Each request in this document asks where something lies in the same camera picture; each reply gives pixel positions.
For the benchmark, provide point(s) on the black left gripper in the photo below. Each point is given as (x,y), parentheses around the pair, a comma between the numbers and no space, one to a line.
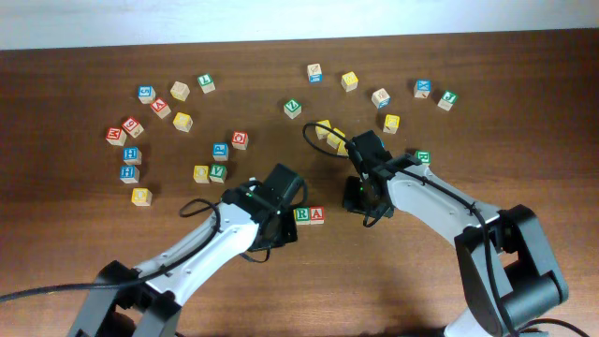
(289,234)

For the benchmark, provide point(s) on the yellow block top centre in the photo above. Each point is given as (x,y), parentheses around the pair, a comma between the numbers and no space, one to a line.
(349,81)

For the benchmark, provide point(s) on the yellow O letter block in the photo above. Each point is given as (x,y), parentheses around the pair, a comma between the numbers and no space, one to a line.
(201,174)

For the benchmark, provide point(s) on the plain wood yellow block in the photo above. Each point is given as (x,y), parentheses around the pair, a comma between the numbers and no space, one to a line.
(180,91)

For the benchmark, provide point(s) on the yellow M letter block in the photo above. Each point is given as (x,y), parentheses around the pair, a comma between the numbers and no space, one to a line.
(335,138)

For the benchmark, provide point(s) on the red 6 number block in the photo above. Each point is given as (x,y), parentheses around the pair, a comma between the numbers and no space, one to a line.
(132,127)

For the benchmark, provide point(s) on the blue K letter block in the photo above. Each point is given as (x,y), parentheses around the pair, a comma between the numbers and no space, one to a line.
(422,88)

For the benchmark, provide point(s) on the blue sided wood block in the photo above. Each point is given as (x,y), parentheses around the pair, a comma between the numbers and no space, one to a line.
(314,72)

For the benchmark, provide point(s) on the green Z letter block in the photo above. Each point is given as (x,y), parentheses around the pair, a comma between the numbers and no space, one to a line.
(292,108)

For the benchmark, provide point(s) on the green R block right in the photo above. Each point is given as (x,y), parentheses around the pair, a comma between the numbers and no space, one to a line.
(424,157)

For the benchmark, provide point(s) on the blue H block upper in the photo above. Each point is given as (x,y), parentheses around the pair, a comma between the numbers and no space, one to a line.
(132,156)

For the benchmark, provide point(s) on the yellow E letter block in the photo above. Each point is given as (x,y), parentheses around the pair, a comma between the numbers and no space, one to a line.
(341,150)

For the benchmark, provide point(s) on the red A letter block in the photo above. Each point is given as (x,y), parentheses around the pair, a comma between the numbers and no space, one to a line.
(317,215)

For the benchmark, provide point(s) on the yellow S letter block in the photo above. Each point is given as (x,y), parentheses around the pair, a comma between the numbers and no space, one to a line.
(322,129)

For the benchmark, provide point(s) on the red Q letter block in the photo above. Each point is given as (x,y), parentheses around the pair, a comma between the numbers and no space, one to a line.
(240,140)

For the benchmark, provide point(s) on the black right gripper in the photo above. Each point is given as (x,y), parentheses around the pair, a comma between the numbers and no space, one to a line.
(350,201)

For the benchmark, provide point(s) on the yellow D letter block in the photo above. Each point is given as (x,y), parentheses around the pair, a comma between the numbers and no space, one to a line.
(141,197)

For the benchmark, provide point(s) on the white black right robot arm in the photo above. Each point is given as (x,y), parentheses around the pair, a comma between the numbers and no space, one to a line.
(509,273)

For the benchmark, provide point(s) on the blue P letter block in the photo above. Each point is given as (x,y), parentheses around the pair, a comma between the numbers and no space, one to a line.
(220,151)

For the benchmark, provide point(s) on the red M letter block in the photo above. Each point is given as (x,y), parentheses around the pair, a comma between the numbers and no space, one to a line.
(116,136)

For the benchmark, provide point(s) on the yellow block right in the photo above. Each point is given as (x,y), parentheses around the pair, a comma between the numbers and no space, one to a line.
(391,124)

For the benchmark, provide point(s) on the red A block upper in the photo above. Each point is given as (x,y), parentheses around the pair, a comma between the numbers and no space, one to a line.
(161,108)

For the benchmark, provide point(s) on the green L letter block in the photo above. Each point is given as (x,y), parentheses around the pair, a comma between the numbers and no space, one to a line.
(206,83)

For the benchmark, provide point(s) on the yellow G letter block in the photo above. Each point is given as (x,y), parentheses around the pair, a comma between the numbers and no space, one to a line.
(183,122)

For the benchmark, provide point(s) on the green V letter block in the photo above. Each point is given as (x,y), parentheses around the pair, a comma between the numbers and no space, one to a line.
(218,173)

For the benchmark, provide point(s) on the green J letter block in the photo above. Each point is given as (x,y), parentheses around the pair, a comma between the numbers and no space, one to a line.
(447,100)

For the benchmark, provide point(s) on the green R letter block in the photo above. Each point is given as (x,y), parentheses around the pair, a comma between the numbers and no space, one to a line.
(302,216)

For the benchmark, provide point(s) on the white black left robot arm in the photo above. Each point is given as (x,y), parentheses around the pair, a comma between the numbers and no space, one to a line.
(147,300)

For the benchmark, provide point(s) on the wood block blue D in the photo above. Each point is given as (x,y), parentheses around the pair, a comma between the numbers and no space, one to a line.
(380,98)

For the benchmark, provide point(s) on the blue H letter block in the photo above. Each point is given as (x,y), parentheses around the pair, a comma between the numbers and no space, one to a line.
(129,174)

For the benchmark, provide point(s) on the blue 5 number block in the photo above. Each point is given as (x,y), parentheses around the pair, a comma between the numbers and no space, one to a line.
(146,94)

